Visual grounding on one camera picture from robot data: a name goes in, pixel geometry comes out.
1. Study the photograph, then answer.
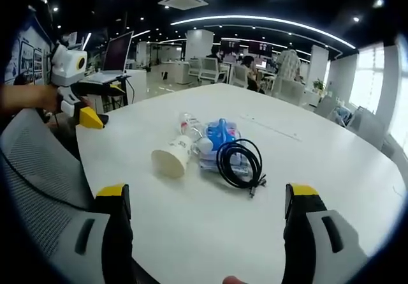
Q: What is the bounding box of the person's left hand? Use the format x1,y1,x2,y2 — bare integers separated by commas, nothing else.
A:
31,84,65,112

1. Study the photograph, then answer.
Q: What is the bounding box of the bright window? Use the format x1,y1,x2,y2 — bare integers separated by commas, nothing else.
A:
348,41,386,107

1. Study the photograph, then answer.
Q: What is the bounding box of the open laptop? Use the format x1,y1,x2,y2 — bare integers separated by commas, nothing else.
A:
92,31,135,84

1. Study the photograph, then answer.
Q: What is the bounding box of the clear plastic bottle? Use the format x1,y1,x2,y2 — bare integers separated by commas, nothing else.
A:
177,111,205,144

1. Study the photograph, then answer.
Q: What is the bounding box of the laptop stand cart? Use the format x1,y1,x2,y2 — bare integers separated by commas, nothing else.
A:
81,73,133,114

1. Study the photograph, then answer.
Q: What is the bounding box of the white paper cup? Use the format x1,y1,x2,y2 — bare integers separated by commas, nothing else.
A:
150,134,194,179

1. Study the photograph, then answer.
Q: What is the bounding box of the wall poster board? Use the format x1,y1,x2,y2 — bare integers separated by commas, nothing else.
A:
5,22,52,86

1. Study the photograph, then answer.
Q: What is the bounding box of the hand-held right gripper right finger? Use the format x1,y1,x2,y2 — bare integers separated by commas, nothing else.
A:
282,183,370,284

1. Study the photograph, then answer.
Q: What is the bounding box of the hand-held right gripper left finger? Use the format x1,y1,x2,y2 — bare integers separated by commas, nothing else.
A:
52,183,135,284

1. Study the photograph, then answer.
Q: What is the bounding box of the black cable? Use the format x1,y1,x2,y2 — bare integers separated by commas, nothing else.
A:
215,138,269,199

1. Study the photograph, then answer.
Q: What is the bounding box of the white table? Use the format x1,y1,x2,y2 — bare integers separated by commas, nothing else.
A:
75,82,408,284

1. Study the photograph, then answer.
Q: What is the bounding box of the small white round item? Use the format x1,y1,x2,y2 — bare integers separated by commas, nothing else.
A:
194,137,214,154

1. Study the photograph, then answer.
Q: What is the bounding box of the grey mesh office chair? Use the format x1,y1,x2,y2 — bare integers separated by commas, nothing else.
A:
0,108,112,265

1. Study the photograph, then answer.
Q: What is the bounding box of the white office chair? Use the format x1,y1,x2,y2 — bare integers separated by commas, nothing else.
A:
187,57,205,78
199,57,222,83
231,63,251,89
271,78,306,107

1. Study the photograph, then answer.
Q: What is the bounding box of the ceiling air vent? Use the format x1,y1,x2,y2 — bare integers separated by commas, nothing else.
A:
157,0,209,11

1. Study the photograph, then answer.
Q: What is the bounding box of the potted green plant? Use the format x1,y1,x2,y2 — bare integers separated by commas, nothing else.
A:
312,77,328,94

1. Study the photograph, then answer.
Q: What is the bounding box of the blue plastic packet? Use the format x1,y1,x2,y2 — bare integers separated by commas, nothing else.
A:
198,117,258,178

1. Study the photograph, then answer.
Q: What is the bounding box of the dark wall screen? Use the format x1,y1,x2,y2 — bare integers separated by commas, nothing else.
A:
219,40,242,51
248,41,274,56

